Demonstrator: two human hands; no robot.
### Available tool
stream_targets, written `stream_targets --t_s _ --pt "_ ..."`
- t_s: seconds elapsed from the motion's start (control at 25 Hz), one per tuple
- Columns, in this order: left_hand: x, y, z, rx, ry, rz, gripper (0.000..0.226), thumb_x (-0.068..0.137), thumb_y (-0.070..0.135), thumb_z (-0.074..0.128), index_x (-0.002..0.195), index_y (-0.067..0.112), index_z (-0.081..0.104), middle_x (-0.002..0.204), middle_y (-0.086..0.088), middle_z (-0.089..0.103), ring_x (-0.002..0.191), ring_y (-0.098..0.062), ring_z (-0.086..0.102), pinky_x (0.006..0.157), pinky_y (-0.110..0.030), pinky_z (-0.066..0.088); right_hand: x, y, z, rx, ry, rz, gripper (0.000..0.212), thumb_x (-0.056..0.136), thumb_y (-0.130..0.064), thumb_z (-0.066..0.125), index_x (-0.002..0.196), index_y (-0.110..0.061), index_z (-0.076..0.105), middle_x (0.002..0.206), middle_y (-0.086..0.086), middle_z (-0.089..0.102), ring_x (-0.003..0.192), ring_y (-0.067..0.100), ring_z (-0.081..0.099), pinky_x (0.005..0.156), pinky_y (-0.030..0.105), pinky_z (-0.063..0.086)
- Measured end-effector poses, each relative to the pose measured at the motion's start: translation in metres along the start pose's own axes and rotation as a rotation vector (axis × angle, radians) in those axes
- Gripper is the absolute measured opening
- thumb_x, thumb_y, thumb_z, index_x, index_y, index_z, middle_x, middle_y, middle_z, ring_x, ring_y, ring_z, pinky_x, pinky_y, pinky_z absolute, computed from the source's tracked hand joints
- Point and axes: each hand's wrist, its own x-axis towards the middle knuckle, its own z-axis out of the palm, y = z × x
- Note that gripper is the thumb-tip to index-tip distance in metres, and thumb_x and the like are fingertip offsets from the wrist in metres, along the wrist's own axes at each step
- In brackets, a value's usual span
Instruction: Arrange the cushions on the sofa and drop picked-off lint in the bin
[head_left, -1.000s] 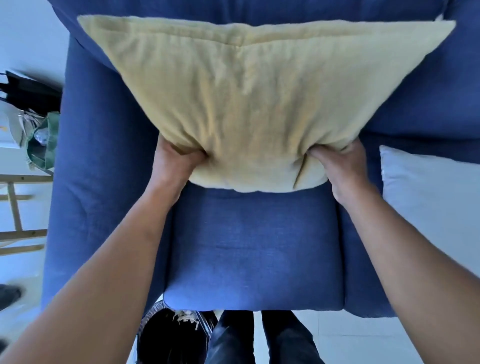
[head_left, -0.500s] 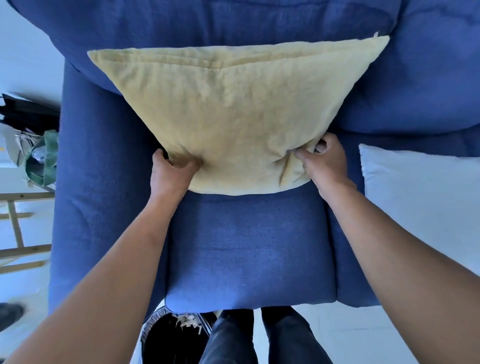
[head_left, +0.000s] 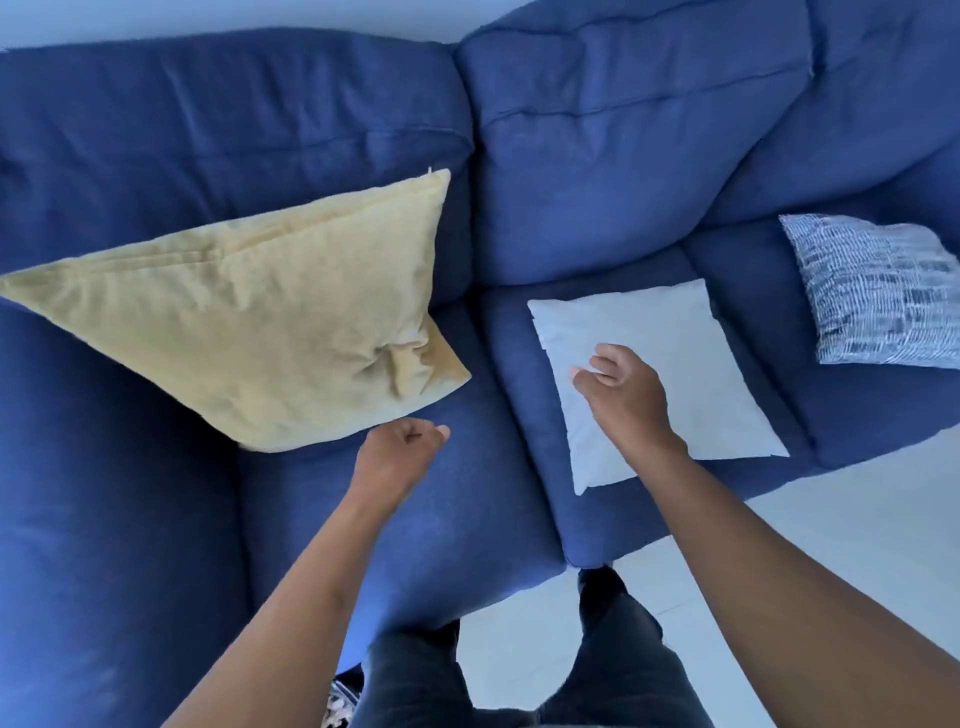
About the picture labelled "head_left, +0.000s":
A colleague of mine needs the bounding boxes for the person's right hand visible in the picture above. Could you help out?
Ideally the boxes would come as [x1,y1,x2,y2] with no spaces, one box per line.
[570,343,689,481]

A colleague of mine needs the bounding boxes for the person's left hand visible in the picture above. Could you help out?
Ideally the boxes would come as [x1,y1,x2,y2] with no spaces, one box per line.
[349,417,452,520]

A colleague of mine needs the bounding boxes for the person's left forearm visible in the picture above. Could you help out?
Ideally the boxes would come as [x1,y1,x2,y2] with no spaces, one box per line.
[161,495,395,728]

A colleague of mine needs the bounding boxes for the person's right forearm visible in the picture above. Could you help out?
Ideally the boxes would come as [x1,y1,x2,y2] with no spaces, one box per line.
[633,446,960,728]

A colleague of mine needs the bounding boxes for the white pillow insert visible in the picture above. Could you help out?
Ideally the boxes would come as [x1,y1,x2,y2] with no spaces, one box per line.
[527,279,791,497]

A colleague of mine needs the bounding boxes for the yellow square cushion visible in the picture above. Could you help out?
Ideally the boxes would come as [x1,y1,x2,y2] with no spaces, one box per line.
[0,168,473,454]

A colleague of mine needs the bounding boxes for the blue fabric sofa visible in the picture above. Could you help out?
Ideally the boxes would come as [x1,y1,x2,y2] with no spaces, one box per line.
[0,0,960,728]

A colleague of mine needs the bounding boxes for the dark trousers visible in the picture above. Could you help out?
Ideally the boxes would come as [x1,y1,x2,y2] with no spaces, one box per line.
[349,566,715,728]

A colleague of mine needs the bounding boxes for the black white patterned fabric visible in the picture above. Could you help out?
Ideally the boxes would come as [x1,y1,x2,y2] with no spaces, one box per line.
[321,669,366,728]

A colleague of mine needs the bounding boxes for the blue white patterned cushion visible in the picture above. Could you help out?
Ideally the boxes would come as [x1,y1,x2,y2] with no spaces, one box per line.
[778,213,960,370]

